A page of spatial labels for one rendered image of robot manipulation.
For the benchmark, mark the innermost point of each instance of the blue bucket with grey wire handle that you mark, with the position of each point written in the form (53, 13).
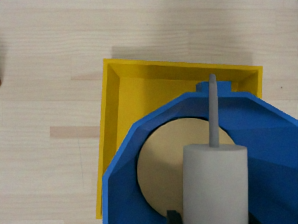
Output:
(211, 155)

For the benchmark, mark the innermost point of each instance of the yellow shallow tray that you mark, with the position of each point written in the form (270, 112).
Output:
(132, 89)

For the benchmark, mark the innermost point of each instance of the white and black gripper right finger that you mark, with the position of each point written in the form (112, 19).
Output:
(252, 219)

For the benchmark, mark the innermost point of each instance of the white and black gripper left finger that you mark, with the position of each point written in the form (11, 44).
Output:
(173, 217)

